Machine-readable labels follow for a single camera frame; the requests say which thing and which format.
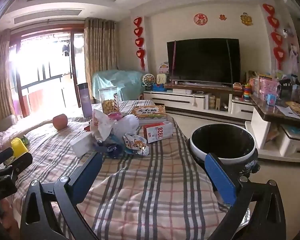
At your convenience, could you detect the beige curtain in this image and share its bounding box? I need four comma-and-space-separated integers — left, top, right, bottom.
84, 18, 118, 100
0, 29, 14, 120

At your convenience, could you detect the left beige curtain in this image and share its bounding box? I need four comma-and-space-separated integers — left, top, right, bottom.
0, 29, 14, 120

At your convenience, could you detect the white tv cabinet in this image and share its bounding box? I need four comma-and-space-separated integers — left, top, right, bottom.
143, 91, 254, 121

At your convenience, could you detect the orange children's book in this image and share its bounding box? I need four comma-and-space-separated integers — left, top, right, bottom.
131, 105, 167, 125

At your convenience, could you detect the right red heart decoration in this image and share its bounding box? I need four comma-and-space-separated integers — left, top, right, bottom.
262, 3, 285, 70

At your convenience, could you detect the rainbow stacking ring toy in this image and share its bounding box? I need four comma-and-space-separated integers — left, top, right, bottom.
243, 83, 251, 101

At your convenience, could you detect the blue plastic snack bag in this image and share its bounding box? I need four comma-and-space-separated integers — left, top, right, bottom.
93, 133, 124, 159

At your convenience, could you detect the right beige curtain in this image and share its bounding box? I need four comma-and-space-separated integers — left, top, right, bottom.
84, 18, 118, 100

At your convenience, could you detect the teal covered armchair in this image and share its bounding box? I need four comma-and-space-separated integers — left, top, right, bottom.
91, 69, 145, 101

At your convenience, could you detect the black flat television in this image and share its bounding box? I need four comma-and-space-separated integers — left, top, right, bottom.
167, 38, 241, 85

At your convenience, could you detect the red apple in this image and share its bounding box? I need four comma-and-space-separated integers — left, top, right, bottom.
52, 114, 68, 131

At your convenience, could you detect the black white trash bin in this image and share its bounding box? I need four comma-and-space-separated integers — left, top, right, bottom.
187, 123, 260, 177

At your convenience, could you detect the purple thermos bottle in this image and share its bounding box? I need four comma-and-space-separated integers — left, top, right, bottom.
77, 82, 93, 118

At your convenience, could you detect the red heart decoration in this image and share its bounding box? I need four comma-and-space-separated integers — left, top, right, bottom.
262, 3, 285, 70
133, 17, 146, 71

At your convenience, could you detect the ferris wheel toy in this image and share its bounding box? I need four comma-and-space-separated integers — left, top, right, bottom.
142, 73, 155, 90

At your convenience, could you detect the left red heart decoration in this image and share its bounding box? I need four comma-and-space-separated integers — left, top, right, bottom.
133, 17, 146, 71

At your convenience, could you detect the plaid checkered blanket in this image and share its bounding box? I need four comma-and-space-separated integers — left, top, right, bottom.
6, 112, 227, 239

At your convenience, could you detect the clear cookie jar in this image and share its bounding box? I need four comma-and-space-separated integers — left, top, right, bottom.
98, 86, 120, 115

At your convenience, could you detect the pink storage box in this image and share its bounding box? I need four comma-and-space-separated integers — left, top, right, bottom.
258, 77, 279, 101

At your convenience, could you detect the cartoon snack wrapper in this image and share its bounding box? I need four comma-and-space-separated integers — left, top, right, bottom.
123, 133, 149, 156

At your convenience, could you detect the white paper sheet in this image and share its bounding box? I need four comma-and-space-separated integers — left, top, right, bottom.
276, 105, 300, 119

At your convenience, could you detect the red white 1928 box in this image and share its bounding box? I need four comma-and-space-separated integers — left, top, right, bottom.
143, 121, 173, 144

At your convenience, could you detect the yellow plastic cup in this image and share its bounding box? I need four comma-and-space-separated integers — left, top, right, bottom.
11, 138, 28, 158

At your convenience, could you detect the brown marble coffee table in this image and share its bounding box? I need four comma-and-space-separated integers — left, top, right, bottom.
245, 96, 300, 163

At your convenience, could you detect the white fluffy foam net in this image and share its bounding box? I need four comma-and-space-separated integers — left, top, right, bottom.
112, 114, 139, 139

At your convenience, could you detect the person's left hand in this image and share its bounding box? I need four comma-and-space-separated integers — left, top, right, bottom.
0, 198, 20, 239

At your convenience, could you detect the white foam block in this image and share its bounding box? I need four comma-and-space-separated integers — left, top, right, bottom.
70, 132, 94, 158

